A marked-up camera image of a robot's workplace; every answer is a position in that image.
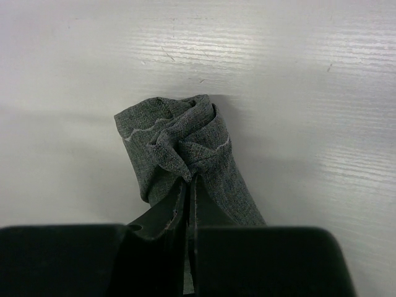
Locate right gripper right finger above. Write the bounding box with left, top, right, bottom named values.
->
left=189, top=175, right=356, bottom=296

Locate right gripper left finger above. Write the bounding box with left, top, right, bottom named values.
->
left=1, top=181, right=187, bottom=296

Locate grey cloth napkin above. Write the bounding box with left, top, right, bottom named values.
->
left=114, top=95, right=265, bottom=225

